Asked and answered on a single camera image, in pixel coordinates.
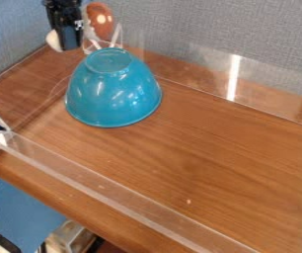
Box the white brown-capped toy mushroom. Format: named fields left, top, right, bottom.
left=44, top=1, right=115, bottom=53

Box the metal frame below table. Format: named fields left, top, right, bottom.
left=35, top=220, right=97, bottom=253

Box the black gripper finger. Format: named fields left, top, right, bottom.
left=43, top=0, right=83, bottom=51

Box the clear acrylic tray wall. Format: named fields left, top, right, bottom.
left=0, top=23, right=302, bottom=253

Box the teal blue upturned bowl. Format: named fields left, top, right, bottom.
left=63, top=47, right=161, bottom=127

